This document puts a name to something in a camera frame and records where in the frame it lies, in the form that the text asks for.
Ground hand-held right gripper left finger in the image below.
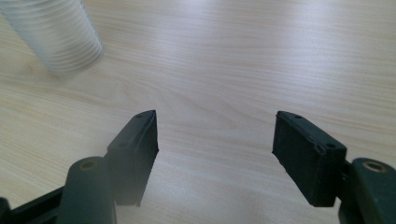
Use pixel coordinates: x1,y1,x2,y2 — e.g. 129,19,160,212
103,109,160,207

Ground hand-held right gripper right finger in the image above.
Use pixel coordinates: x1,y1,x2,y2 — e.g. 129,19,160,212
272,110,348,208

